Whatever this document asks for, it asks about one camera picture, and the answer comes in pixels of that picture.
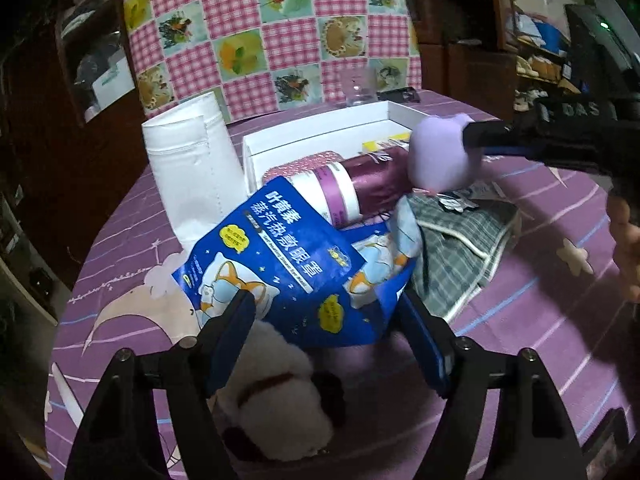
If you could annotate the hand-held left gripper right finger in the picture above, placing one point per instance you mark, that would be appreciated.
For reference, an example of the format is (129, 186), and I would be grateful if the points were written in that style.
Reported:
(424, 345)

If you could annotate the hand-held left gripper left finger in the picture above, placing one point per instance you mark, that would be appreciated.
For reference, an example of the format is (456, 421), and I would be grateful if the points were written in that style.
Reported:
(234, 342)

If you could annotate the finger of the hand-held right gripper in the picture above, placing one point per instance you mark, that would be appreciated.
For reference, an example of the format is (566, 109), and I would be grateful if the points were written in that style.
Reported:
(492, 134)

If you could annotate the purple soft toy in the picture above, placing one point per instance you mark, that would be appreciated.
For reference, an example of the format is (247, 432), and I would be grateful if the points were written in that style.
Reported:
(437, 155)

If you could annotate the white plush toy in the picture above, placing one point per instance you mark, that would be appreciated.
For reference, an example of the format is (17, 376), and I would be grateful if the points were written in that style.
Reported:
(277, 400)

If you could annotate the blue eye mask packet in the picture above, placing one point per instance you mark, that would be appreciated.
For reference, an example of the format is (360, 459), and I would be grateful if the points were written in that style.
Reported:
(285, 270)
(382, 265)

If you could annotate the white cardboard box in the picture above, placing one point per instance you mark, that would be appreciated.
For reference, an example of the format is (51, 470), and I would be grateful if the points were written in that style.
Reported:
(320, 130)

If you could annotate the person's right hand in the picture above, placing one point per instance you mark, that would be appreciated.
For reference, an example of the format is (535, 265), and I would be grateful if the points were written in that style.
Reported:
(625, 250)

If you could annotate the small black object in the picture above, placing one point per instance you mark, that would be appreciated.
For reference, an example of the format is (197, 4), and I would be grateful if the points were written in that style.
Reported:
(399, 95)

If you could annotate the wooden cabinet with shelves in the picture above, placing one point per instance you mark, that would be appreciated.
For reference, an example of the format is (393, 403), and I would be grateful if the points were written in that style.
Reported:
(540, 35)

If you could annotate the green plaid cloth pouch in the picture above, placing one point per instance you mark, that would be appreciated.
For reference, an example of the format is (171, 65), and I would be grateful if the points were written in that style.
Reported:
(460, 245)

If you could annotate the purple printed bed sheet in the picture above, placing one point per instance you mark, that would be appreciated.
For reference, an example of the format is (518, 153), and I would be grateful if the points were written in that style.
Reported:
(525, 310)

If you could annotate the yellow packet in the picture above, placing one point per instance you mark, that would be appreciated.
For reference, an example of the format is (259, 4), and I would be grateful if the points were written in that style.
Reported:
(382, 145)

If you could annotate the clear glass cup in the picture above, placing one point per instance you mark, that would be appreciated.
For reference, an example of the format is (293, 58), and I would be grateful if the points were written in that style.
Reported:
(357, 89)

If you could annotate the purple jar with white label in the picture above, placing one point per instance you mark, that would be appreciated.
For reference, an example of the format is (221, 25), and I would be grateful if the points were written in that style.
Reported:
(325, 195)

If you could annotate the white paper towel roll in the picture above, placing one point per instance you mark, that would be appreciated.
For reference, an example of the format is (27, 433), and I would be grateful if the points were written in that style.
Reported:
(187, 175)

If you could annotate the pink glitter pouch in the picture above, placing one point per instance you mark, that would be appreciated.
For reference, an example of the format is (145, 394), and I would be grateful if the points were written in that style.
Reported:
(302, 164)

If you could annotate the checkered picture pillow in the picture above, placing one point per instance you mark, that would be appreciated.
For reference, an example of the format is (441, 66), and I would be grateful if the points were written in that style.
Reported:
(270, 35)

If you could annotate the wooden shelf with clutter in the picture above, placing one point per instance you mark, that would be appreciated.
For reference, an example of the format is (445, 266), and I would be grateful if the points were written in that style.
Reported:
(95, 55)

